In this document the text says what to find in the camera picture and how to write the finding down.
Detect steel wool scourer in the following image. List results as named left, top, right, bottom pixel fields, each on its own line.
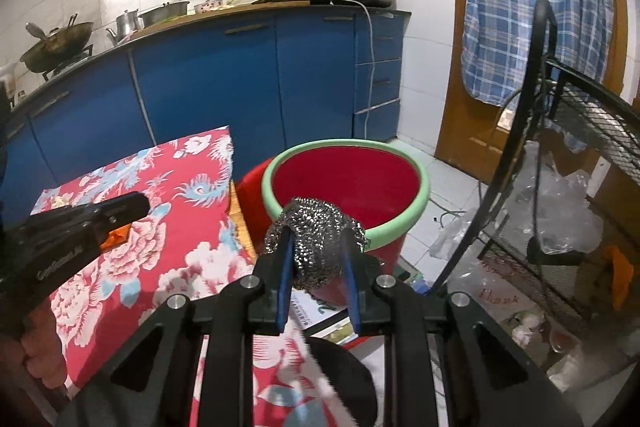
left=263, top=196, right=371, bottom=292

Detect red plastic stool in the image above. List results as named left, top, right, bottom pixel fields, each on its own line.
left=236, top=157, right=276, bottom=258

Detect black metal rack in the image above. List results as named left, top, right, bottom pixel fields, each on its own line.
left=430, top=0, right=640, bottom=373

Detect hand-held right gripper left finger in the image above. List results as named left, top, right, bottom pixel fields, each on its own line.
left=55, top=227, right=296, bottom=427

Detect clear plastic sheet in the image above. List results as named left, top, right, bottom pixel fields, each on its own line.
left=430, top=207, right=501, bottom=298

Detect steel kettle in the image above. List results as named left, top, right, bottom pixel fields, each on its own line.
left=106, top=9, right=143, bottom=45

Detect gas stove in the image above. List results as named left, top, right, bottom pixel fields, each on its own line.
left=42, top=44, right=96, bottom=80

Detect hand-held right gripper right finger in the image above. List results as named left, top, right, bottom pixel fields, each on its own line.
left=340, top=229, right=583, bottom=427

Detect person's left hand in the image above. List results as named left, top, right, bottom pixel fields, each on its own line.
left=19, top=302, right=69, bottom=389

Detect wooden door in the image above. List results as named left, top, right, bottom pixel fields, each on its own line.
left=434, top=0, right=628, bottom=188

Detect dark metal wok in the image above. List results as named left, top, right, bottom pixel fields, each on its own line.
left=19, top=13, right=95, bottom=74

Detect orange snack packet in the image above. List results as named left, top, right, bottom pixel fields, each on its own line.
left=102, top=227, right=132, bottom=250

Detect blue base cabinets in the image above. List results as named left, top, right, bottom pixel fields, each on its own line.
left=0, top=4, right=413, bottom=218

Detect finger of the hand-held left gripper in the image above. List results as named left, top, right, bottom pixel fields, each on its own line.
left=27, top=191, right=151, bottom=253

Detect red bucket with green rim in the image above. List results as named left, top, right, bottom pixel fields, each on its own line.
left=261, top=138, right=432, bottom=308

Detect red floral tablecloth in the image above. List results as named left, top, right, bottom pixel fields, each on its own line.
left=31, top=125, right=351, bottom=427

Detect orange cloth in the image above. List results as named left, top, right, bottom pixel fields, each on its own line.
left=605, top=247, right=633, bottom=298

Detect steel cooking pot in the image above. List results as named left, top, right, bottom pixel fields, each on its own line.
left=137, top=1, right=191, bottom=28

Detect white power cable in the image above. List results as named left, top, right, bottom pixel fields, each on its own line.
left=345, top=0, right=401, bottom=114

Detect clear plastic bags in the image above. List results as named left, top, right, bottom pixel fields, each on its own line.
left=510, top=142, right=606, bottom=255

